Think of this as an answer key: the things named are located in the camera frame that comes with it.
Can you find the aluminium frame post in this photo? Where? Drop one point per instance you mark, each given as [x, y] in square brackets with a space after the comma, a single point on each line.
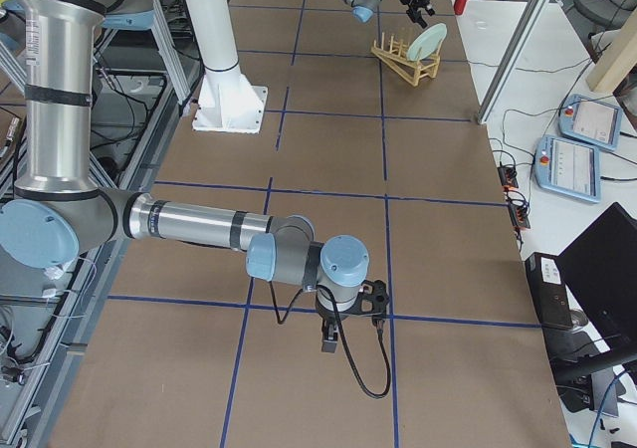
[510, 57]

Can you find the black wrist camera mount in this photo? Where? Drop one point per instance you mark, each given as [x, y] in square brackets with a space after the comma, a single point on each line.
[371, 302]

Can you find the orange black usb hub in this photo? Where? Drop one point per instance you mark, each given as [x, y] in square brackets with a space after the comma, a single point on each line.
[508, 176]

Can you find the wooden beam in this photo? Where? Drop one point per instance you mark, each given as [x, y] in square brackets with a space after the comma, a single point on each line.
[616, 61]

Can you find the black monitor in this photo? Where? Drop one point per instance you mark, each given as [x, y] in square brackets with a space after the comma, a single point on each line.
[599, 268]

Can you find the wooden plate rack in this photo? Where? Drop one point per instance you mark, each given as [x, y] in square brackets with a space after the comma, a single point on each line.
[393, 55]

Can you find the blue teach pendant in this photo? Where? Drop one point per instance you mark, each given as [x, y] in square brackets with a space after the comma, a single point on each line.
[568, 167]
[591, 121]

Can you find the blue teach pendant near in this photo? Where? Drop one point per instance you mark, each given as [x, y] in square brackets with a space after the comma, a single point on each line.
[568, 167]

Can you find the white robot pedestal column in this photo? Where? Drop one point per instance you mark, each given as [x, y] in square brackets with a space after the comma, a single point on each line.
[227, 101]

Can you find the light green plate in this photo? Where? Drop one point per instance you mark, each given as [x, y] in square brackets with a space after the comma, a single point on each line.
[427, 43]

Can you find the blue teach pendant far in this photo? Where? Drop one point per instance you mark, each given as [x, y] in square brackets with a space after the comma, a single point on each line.
[591, 121]

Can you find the black computer box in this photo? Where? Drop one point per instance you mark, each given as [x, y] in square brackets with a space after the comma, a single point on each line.
[548, 292]

